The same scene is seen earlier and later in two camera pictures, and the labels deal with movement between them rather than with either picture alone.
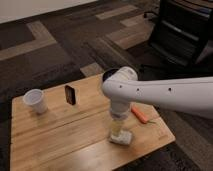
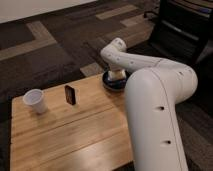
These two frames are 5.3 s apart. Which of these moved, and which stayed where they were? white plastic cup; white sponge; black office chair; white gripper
Moved: white sponge; white gripper
Stayed: black office chair; white plastic cup
